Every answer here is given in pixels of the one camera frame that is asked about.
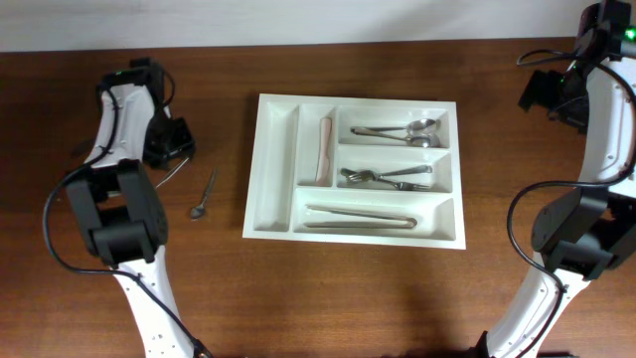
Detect small teaspoon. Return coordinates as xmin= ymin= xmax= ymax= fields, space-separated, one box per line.
xmin=190 ymin=168 xmax=218 ymax=221
xmin=155 ymin=157 xmax=190 ymax=189

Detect steel tablespoon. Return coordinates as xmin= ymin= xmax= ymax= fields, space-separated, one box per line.
xmin=371 ymin=118 xmax=440 ymax=135
xmin=350 ymin=126 xmax=441 ymax=148

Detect pink plastic knife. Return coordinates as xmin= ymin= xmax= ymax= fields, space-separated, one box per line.
xmin=315 ymin=117 xmax=332 ymax=186

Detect steel fork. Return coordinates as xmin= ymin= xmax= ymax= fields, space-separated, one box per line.
xmin=340 ymin=168 xmax=430 ymax=192
xmin=340 ymin=165 xmax=433 ymax=183

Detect long metal tongs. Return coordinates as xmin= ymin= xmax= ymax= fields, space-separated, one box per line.
xmin=304 ymin=205 xmax=418 ymax=230

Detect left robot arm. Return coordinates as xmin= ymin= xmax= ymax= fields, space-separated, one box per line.
xmin=64 ymin=58 xmax=211 ymax=357

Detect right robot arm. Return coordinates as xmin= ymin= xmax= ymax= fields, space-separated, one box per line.
xmin=467 ymin=0 xmax=635 ymax=357

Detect white plastic cutlery tray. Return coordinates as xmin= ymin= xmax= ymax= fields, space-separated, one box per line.
xmin=242 ymin=94 xmax=466 ymax=250

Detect right black cable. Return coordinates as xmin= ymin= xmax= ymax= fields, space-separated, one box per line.
xmin=506 ymin=47 xmax=636 ymax=358

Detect black cable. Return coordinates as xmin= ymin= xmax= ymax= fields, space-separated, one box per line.
xmin=42 ymin=64 xmax=210 ymax=358
xmin=506 ymin=47 xmax=636 ymax=358

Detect left black cable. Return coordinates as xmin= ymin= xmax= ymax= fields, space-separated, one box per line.
xmin=42 ymin=64 xmax=210 ymax=358

